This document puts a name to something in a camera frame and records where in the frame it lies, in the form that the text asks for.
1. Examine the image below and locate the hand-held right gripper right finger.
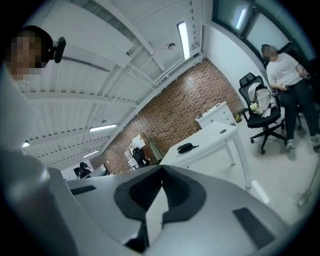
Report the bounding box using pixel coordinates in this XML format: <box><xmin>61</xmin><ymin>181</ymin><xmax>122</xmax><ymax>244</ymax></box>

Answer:
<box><xmin>146</xmin><ymin>164</ymin><xmax>301</xmax><ymax>256</ymax></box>

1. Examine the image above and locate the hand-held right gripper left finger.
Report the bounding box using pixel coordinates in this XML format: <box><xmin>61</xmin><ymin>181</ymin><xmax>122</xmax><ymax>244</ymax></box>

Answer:
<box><xmin>47</xmin><ymin>164</ymin><xmax>165</xmax><ymax>256</ymax></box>

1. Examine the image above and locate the black pouch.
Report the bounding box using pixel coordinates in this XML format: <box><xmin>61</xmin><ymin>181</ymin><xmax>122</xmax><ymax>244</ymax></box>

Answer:
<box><xmin>176</xmin><ymin>142</ymin><xmax>200</xmax><ymax>154</ymax></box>

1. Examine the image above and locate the long ceiling light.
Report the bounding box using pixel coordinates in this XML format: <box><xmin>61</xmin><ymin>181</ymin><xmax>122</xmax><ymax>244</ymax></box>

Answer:
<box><xmin>89</xmin><ymin>123</ymin><xmax>118</xmax><ymax>133</ymax></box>
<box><xmin>82</xmin><ymin>149</ymin><xmax>100</xmax><ymax>159</ymax></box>
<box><xmin>176</xmin><ymin>21</ymin><xmax>191</xmax><ymax>61</ymax></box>

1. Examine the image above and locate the black office chair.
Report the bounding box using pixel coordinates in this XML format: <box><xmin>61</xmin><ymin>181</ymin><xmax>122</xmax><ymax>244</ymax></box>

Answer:
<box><xmin>238</xmin><ymin>72</ymin><xmax>288</xmax><ymax>155</ymax></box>
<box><xmin>131</xmin><ymin>147</ymin><xmax>150</xmax><ymax>171</ymax></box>

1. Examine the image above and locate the white paper bag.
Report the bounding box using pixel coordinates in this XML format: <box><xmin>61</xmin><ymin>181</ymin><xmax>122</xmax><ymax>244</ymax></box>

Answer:
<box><xmin>131</xmin><ymin>134</ymin><xmax>147</xmax><ymax>151</ymax></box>

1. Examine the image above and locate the green hanging cloth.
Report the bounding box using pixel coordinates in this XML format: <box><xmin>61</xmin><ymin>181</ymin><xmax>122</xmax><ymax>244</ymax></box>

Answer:
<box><xmin>147</xmin><ymin>136</ymin><xmax>165</xmax><ymax>166</ymax></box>

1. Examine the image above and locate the white table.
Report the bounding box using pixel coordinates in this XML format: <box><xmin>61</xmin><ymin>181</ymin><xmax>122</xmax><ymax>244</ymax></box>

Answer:
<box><xmin>159</xmin><ymin>120</ymin><xmax>252</xmax><ymax>190</ymax></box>

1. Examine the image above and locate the white cabinet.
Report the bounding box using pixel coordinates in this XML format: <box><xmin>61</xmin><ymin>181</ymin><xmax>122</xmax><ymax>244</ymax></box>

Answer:
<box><xmin>194</xmin><ymin>101</ymin><xmax>237</xmax><ymax>131</ymax></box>

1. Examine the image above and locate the operator in grey clothing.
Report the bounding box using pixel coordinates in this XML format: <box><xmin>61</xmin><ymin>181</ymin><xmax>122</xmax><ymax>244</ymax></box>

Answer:
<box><xmin>0</xmin><ymin>67</ymin><xmax>76</xmax><ymax>256</ymax></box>

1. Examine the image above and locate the beige backpack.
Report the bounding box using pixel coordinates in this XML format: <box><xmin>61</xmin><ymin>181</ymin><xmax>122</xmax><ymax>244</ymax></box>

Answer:
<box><xmin>247</xmin><ymin>82</ymin><xmax>278</xmax><ymax>118</ymax></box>

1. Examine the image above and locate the person's head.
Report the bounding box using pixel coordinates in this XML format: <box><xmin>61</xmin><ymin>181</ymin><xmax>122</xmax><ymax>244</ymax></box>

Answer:
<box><xmin>4</xmin><ymin>24</ymin><xmax>55</xmax><ymax>81</ymax></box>

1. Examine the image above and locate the dark framed window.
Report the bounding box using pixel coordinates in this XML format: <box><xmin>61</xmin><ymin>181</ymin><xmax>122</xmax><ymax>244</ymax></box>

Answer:
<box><xmin>212</xmin><ymin>0</ymin><xmax>313</xmax><ymax>61</ymax></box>

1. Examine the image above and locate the black head camera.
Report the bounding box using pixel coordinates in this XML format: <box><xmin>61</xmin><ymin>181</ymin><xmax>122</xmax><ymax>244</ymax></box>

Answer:
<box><xmin>51</xmin><ymin>36</ymin><xmax>67</xmax><ymax>64</ymax></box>

